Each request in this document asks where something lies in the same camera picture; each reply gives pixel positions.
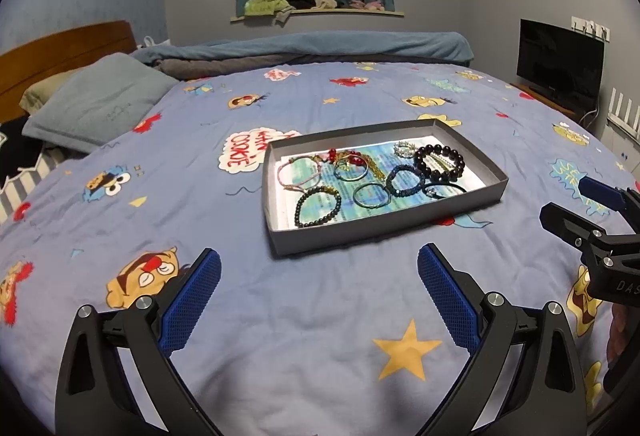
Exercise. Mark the pink cloth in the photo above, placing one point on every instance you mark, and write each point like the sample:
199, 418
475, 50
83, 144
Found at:
367, 5

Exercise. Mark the person's right hand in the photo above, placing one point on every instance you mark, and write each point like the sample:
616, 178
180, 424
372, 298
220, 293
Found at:
620, 333

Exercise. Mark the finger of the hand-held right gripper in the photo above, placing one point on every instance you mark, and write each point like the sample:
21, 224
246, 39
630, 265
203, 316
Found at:
600, 193
565, 221

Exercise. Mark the grey blanket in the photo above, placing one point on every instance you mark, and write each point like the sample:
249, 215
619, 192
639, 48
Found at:
210, 66

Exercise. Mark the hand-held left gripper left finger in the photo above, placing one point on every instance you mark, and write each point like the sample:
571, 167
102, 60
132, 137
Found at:
195, 301

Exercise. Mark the silver bangle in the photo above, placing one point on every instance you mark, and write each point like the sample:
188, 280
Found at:
356, 198
336, 174

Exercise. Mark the blue blanket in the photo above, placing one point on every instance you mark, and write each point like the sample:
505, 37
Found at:
325, 44

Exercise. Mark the cartoon printed blue bed sheet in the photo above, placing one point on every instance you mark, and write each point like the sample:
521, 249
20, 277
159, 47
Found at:
200, 216

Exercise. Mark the blue-green printed paper sheet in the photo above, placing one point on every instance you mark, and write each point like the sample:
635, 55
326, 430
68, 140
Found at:
327, 181

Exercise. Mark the grey cloth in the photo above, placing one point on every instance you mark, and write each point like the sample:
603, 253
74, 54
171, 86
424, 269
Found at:
283, 16

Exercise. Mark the tan pillow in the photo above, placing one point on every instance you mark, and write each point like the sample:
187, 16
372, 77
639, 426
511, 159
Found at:
42, 91

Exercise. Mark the white slatted rack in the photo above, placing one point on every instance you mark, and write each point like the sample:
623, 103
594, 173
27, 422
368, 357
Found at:
622, 116

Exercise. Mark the pearl bar hair clip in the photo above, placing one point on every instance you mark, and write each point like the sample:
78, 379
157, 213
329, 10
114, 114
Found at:
435, 162

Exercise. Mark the green clothing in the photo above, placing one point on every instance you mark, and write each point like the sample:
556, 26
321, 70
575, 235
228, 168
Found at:
262, 5

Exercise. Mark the grey shallow cardboard box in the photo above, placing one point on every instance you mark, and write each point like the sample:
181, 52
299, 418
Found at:
375, 231

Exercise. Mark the black television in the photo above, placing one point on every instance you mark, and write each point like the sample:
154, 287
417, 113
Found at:
560, 59

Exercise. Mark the white wall hooks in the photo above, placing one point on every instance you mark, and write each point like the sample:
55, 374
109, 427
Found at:
590, 26

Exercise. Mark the grey-blue pillow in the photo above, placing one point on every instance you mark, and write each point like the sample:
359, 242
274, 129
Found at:
100, 101

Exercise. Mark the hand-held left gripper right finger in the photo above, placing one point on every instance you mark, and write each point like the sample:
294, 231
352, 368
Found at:
445, 296

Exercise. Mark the wooden television stand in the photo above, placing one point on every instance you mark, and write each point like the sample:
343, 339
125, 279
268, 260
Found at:
545, 99

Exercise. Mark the wooden headboard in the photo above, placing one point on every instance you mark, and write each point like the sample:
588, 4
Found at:
60, 51

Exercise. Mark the white plastic bag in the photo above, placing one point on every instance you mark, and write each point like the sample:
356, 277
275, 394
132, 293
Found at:
152, 41

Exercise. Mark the black and white striped pillow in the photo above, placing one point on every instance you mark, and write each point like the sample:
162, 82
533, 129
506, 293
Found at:
15, 151

